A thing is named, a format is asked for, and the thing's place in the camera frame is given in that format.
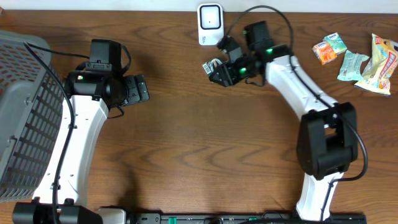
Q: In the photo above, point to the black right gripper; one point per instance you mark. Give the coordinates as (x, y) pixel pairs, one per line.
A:
(224, 74)

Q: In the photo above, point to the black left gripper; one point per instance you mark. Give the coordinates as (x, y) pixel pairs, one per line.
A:
(130, 89)

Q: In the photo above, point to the dark green round-logo packet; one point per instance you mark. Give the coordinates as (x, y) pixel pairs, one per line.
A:
(210, 66)

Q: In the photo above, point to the orange tissue pack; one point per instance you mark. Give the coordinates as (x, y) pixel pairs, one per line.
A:
(324, 52)

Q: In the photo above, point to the grey plastic basket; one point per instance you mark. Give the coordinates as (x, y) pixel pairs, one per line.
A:
(31, 112)

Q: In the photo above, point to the teal tissue pack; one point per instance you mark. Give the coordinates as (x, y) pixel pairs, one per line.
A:
(336, 43)

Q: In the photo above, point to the light teal snack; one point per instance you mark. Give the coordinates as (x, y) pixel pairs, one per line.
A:
(350, 68)

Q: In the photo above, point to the yellow snack bag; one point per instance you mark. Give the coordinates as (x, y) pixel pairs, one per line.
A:
(380, 67)

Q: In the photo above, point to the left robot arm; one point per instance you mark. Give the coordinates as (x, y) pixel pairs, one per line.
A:
(59, 140)

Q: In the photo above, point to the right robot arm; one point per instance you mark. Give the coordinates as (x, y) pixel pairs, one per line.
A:
(327, 138)

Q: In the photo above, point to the white barcode scanner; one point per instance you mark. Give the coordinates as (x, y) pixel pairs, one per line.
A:
(210, 23)

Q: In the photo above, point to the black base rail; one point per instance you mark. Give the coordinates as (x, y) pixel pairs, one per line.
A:
(217, 218)

